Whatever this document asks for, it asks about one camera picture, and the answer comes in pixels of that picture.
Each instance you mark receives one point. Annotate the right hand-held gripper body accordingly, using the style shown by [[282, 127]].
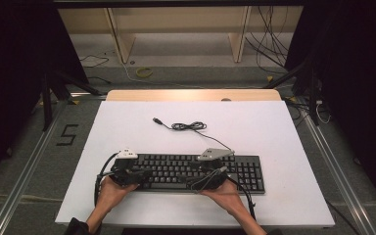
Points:
[[212, 176]]

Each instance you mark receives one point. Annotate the person's right hand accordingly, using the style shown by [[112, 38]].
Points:
[[223, 197]]

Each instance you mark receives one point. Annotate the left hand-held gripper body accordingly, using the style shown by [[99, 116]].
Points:
[[124, 169]]

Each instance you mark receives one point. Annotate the person's left hand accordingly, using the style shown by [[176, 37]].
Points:
[[114, 196]]

